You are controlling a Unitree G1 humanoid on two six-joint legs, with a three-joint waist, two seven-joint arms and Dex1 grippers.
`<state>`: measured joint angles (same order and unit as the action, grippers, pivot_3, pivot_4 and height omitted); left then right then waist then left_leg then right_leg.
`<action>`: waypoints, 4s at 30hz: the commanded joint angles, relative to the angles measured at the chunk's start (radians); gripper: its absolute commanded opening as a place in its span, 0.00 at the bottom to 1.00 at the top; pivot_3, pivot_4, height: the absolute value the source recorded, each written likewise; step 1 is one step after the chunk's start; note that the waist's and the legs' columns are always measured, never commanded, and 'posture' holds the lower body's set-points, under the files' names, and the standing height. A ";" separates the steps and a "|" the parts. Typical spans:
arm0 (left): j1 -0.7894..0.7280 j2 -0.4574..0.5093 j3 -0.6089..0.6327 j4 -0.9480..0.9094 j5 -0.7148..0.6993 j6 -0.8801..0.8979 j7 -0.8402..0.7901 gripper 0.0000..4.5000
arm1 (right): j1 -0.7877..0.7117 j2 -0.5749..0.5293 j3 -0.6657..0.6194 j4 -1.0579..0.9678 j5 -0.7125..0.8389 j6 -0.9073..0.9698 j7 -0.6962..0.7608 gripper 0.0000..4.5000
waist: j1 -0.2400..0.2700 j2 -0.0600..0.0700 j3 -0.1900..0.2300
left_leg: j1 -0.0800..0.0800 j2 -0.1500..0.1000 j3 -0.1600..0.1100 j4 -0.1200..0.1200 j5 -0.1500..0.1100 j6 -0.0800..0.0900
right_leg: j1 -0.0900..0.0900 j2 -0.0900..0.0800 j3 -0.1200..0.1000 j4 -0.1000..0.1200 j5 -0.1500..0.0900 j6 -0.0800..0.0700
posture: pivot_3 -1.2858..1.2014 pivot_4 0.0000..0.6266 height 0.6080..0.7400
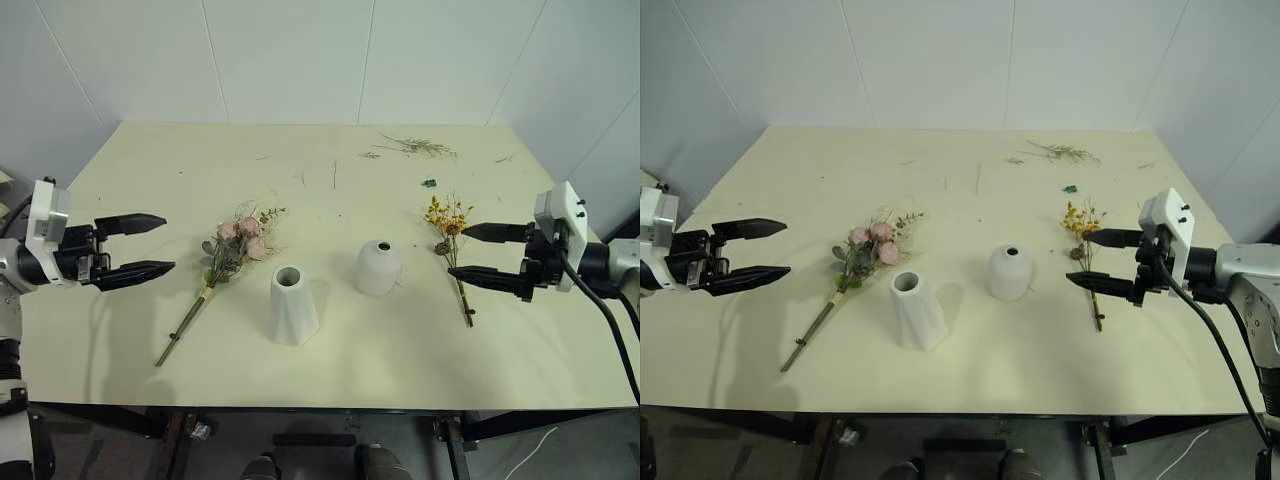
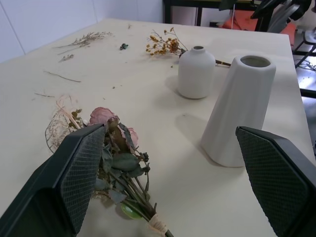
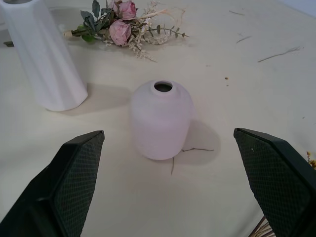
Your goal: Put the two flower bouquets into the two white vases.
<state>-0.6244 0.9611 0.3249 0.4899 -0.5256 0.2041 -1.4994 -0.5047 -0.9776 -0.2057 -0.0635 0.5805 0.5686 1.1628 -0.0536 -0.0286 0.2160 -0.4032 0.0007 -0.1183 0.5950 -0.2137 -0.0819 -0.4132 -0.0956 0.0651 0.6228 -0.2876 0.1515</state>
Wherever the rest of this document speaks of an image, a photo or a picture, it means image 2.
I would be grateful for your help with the dried yellow flower sprig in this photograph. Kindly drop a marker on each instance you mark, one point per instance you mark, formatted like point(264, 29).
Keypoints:
point(165, 45)

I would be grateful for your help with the orange red cushion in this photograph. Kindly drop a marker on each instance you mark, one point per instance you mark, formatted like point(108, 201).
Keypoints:
point(240, 23)

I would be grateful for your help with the short dry twig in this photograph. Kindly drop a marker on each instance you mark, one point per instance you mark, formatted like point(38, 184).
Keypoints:
point(44, 95)

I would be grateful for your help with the dried beige grass sprig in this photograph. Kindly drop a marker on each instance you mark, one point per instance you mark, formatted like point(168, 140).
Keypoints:
point(85, 39)

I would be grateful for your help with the tall white faceted vase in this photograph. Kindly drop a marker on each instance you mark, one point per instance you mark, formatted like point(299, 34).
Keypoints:
point(238, 108)

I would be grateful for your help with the thin dry twig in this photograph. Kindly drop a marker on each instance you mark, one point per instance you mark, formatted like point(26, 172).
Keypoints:
point(61, 76)

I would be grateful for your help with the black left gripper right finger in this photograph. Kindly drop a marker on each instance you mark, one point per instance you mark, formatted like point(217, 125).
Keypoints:
point(279, 182)

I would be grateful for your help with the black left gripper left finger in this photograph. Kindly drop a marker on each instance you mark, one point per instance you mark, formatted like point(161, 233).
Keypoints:
point(61, 182)

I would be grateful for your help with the short white bottle vase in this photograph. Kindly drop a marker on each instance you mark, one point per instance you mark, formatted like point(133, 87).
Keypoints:
point(195, 72)

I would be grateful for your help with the black office chair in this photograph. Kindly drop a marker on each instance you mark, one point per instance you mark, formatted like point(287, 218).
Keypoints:
point(281, 14)

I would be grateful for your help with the small dark green bud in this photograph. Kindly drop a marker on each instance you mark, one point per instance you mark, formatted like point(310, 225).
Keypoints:
point(124, 46)

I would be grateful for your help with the dried pink rose bouquet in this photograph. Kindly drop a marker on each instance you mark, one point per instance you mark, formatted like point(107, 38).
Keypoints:
point(118, 158)

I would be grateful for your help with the small dried beige sprig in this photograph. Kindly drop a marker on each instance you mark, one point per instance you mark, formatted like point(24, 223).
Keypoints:
point(66, 57)

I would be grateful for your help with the black metal frame table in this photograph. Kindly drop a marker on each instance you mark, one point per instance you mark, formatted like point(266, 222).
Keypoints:
point(209, 10)

